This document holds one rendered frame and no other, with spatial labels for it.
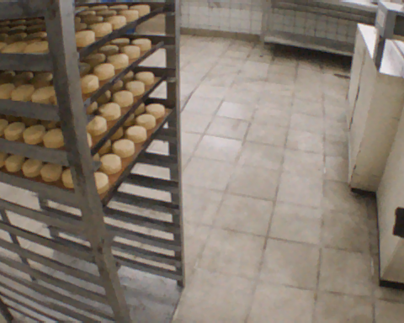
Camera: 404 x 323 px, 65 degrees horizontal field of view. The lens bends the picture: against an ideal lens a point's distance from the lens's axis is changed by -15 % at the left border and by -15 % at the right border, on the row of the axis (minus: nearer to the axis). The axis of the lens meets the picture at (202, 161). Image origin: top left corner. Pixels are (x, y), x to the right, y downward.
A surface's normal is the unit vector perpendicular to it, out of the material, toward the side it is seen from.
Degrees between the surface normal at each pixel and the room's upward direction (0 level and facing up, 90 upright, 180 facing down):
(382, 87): 90
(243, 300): 0
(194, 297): 0
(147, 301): 0
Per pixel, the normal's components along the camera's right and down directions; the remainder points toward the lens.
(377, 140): -0.32, 0.54
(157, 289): 0.01, -0.82
